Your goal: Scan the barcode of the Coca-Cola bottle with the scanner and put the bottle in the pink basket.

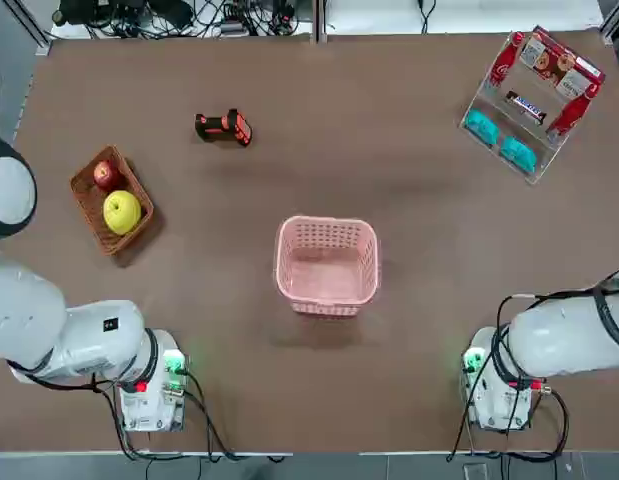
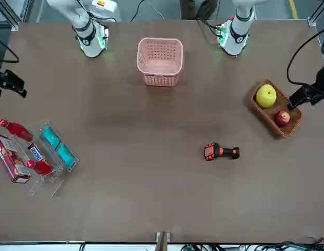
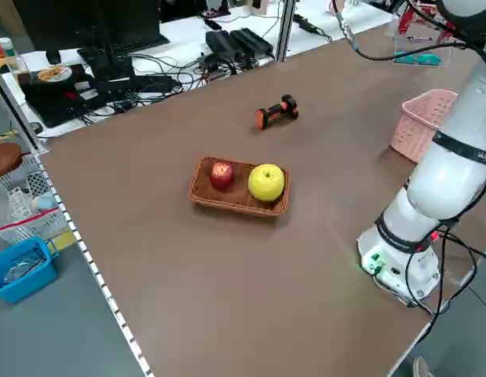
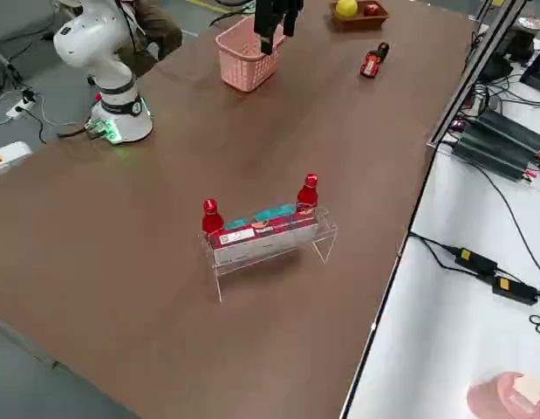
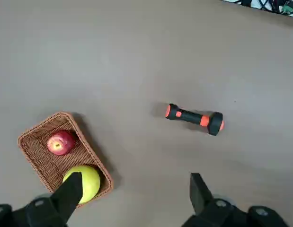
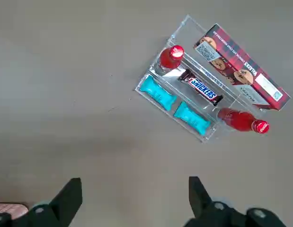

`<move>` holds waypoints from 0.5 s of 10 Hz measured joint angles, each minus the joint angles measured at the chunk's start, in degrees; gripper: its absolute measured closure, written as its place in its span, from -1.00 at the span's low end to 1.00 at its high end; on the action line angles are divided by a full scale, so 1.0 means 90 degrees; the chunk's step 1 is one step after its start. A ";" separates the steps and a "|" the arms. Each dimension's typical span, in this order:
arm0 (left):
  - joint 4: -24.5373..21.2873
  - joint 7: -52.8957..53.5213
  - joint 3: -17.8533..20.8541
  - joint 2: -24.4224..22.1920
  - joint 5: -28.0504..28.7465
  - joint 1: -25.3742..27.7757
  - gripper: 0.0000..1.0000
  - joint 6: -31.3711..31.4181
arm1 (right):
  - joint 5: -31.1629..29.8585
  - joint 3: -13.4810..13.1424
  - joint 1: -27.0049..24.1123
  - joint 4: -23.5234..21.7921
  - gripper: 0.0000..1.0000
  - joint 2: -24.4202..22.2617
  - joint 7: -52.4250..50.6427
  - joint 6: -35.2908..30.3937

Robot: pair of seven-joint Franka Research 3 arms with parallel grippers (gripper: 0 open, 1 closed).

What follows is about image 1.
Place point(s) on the teal snack packet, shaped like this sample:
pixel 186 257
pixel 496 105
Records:
pixel 516 152
pixel 481 127

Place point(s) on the red apple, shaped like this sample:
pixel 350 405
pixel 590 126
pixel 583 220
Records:
pixel 106 175

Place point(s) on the aluminium frame post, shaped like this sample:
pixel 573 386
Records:
pixel 319 20

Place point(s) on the yellow apple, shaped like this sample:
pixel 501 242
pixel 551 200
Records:
pixel 121 212

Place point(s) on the pink plastic basket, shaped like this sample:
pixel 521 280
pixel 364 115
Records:
pixel 324 280

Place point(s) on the brown wicker basket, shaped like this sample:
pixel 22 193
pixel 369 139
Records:
pixel 84 200

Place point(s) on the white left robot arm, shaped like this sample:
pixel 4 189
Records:
pixel 89 340

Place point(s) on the brown Snickers bar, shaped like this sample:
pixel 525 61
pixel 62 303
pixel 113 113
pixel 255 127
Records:
pixel 526 105

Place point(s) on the red and white biscuit box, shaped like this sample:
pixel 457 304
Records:
pixel 554 65

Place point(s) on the red Coca-Cola bottle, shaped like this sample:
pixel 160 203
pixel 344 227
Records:
pixel 571 112
pixel 504 65

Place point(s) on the clear acrylic shelf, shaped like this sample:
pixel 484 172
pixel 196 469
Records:
pixel 534 165

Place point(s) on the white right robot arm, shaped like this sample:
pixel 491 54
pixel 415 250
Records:
pixel 554 340

